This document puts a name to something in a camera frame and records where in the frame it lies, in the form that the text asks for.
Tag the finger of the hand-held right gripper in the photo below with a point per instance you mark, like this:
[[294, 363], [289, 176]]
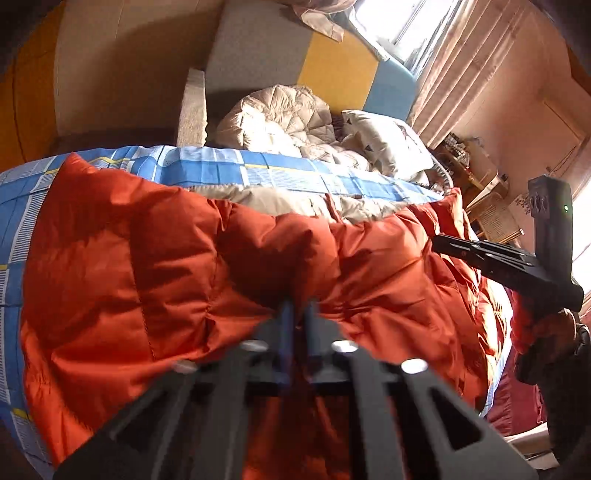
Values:
[[485, 256]]

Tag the long pink patterned curtain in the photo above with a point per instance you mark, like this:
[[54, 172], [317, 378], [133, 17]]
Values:
[[455, 69]]

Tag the window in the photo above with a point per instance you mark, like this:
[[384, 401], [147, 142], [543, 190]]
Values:
[[401, 25]]

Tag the person's right hand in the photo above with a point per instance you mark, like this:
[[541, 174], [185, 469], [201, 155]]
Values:
[[561, 334]]

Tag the white patterned pillow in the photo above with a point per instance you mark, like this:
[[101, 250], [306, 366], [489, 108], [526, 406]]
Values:
[[390, 141]]

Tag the beige quilted comforter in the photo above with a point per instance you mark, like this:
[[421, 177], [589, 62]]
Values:
[[286, 120]]

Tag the short pink patterned curtain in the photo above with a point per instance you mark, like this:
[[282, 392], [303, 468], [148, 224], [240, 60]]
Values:
[[323, 14]]

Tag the cluttered wooden desk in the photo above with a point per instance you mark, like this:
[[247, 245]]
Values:
[[471, 166]]

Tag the grey yellow blue headboard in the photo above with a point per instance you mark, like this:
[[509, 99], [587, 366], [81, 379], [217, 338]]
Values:
[[332, 69]]

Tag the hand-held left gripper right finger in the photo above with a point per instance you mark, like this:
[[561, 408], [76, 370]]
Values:
[[310, 327]]

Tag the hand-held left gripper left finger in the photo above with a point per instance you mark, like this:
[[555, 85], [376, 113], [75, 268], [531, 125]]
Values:
[[286, 325]]

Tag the orange puffer jacket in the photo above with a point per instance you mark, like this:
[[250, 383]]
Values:
[[194, 277]]

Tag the wooden wardrobe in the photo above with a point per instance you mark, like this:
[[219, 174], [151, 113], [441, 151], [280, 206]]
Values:
[[27, 92]]

